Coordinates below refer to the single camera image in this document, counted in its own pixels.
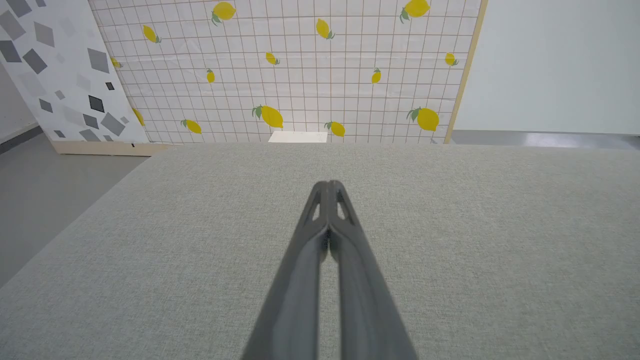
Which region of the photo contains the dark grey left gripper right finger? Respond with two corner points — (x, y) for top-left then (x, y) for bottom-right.
(328, 180), (419, 360)

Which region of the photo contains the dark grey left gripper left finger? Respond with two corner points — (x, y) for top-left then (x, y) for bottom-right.
(242, 180), (331, 360)

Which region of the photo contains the white box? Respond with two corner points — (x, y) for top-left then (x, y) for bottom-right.
(268, 131), (329, 145)

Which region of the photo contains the wood-framed lemon print panel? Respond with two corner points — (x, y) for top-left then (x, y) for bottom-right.
(87, 0), (489, 145)

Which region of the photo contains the white panel with grey shards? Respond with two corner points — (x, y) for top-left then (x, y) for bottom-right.
(0, 0), (172, 156)

